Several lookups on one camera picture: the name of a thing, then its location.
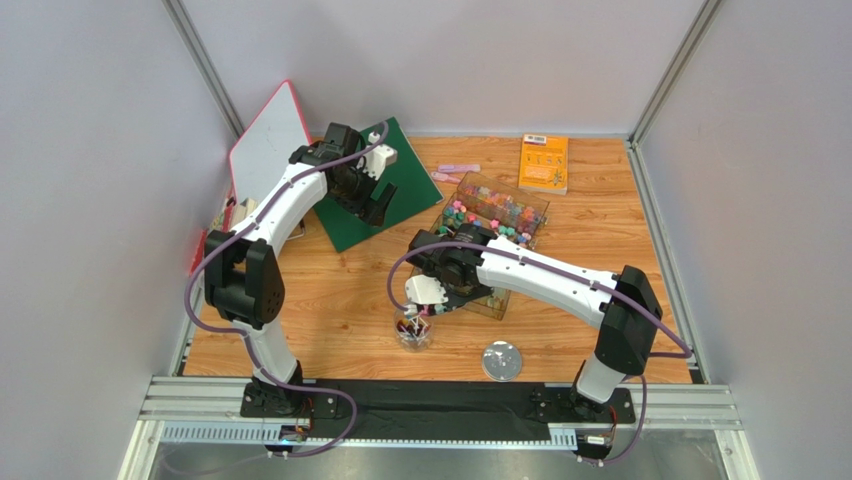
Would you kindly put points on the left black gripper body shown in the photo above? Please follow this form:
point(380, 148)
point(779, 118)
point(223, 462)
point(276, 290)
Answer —
point(355, 195)

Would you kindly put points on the clear plastic jar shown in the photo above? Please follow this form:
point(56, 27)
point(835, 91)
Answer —
point(413, 328)

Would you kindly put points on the clear compartment candy box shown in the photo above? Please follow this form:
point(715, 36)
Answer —
point(509, 212)

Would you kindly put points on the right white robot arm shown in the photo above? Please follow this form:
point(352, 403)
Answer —
point(472, 261)

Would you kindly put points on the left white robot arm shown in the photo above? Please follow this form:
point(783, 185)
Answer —
point(239, 268)

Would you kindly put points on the green cutting mat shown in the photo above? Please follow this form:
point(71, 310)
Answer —
point(416, 192)

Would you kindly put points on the silver round jar lid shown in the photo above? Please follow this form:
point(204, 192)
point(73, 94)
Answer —
point(501, 361)

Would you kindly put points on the pink highlighter pen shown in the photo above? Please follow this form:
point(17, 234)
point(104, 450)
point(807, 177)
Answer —
point(458, 168)

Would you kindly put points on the stack of books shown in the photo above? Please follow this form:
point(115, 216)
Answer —
point(232, 213)

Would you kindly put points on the orange yellow book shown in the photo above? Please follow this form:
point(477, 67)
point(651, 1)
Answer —
point(543, 163)

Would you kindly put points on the black base mat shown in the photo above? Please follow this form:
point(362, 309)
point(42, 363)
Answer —
point(433, 410)

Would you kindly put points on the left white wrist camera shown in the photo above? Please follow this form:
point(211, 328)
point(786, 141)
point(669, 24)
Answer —
point(377, 160)

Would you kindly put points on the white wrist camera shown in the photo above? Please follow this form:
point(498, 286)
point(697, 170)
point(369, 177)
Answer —
point(425, 296)
point(377, 160)

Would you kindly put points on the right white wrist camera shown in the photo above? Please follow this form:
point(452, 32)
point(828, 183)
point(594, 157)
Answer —
point(425, 296)

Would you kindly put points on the white board pink frame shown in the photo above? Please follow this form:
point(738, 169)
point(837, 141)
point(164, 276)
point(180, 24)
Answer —
point(260, 156)

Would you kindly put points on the aluminium front rail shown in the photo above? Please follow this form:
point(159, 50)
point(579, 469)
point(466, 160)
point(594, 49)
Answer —
point(207, 410)

